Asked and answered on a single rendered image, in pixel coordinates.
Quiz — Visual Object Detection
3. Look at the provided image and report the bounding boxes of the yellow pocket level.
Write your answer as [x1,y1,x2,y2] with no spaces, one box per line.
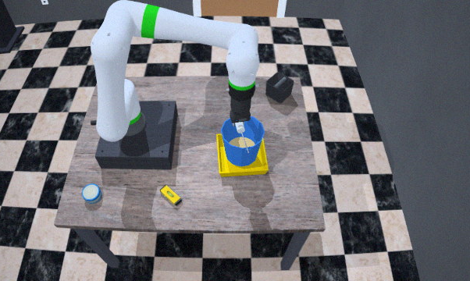
[160,185,182,206]

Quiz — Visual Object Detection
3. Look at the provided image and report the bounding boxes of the yellow tray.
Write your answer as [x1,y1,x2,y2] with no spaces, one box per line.
[216,134,269,177]

